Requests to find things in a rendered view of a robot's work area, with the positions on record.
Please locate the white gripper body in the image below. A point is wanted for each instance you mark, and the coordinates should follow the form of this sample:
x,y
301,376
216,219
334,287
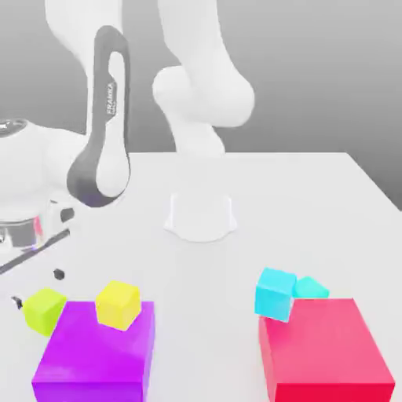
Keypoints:
x,y
34,255

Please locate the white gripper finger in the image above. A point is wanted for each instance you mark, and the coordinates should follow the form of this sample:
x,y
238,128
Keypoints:
x,y
17,302
58,274

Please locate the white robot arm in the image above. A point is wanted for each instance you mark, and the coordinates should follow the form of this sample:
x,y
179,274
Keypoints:
x,y
201,103

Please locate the small lime green cube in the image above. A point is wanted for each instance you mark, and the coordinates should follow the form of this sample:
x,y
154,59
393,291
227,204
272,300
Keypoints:
x,y
42,311

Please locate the small yellow cube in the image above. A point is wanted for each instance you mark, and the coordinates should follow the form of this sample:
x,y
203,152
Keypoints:
x,y
117,306

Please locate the small cyan cube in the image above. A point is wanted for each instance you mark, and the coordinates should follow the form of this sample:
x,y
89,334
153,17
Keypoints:
x,y
274,295

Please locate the small turquoise cube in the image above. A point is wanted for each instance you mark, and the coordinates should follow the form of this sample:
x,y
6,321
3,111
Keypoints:
x,y
311,289

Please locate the large purple box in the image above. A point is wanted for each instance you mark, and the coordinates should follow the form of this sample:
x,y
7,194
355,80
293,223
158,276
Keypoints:
x,y
94,361

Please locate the large red box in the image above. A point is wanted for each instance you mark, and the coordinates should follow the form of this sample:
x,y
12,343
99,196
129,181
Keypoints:
x,y
326,348

